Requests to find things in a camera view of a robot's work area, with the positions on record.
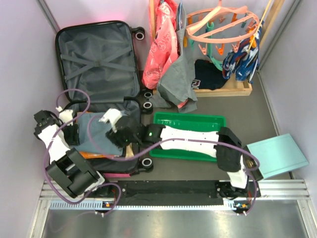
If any blue-grey t-shirt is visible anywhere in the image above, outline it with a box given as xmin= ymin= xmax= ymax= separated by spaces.
xmin=74 ymin=113 xmax=123 ymax=156

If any pink hard-shell suitcase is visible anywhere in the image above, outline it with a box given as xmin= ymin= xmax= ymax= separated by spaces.
xmin=55 ymin=20 xmax=154 ymax=178

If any green plastic tray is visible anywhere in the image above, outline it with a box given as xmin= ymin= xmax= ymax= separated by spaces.
xmin=150 ymin=112 xmax=226 ymax=163

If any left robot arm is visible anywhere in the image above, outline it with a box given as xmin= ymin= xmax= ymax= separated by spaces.
xmin=34 ymin=110 xmax=112 ymax=198

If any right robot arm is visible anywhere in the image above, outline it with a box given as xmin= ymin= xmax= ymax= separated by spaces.
xmin=101 ymin=112 xmax=260 ymax=200

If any orange flat item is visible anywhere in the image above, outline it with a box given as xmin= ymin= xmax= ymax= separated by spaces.
xmin=79 ymin=151 xmax=119 ymax=159

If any grey hanging garment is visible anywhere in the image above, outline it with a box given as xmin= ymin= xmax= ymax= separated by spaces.
xmin=153 ymin=3 xmax=197 ymax=113

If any coral patterned jacket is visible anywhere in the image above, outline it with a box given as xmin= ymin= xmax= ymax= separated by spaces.
xmin=142 ymin=0 xmax=178 ymax=89

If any dark navy folded garment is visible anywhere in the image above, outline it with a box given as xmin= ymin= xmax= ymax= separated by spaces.
xmin=192 ymin=59 xmax=227 ymax=90

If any wooden clothes rack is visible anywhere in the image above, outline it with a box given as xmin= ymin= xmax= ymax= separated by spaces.
xmin=148 ymin=0 xmax=285 ymax=98

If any blue white patterned garment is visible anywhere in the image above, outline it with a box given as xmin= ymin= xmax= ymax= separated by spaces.
xmin=222 ymin=23 xmax=263 ymax=84

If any teal round clothes hanger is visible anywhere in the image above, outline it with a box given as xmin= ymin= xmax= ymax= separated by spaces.
xmin=187 ymin=16 xmax=248 ymax=72

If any pink round clothes hanger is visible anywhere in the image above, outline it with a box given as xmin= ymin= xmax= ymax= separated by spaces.
xmin=183 ymin=0 xmax=262 ymax=55

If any light blue plastic tray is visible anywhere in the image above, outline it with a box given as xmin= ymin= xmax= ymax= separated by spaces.
xmin=247 ymin=134 xmax=309 ymax=180

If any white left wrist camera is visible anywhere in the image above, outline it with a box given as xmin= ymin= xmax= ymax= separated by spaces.
xmin=56 ymin=106 xmax=73 ymax=124

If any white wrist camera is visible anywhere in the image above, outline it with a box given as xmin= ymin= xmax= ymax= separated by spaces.
xmin=99 ymin=108 xmax=123 ymax=132
xmin=56 ymin=106 xmax=73 ymax=124

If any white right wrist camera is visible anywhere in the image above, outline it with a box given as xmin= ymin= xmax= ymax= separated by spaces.
xmin=99 ymin=108 xmax=123 ymax=132

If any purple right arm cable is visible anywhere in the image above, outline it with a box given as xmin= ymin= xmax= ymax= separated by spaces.
xmin=88 ymin=115 xmax=261 ymax=216

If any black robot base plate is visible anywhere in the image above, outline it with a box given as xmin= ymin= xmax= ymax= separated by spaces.
xmin=117 ymin=180 xmax=261 ymax=206

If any aluminium rail frame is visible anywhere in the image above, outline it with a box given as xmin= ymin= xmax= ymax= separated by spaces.
xmin=29 ymin=179 xmax=317 ymax=238

